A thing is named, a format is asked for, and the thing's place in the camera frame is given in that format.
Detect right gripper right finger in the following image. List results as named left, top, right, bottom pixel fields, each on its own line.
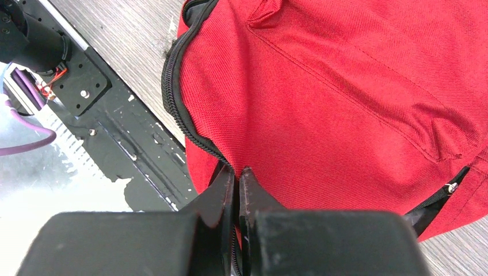
left=239, top=168, right=430, bottom=275

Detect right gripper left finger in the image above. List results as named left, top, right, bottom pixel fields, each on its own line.
left=18, top=166, right=235, bottom=275

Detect red backpack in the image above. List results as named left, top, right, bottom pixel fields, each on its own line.
left=162, top=1, right=487, bottom=240

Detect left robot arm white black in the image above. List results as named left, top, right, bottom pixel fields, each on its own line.
left=1, top=1, right=70, bottom=75

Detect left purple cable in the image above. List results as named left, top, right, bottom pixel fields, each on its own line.
left=0, top=68, right=57, bottom=157

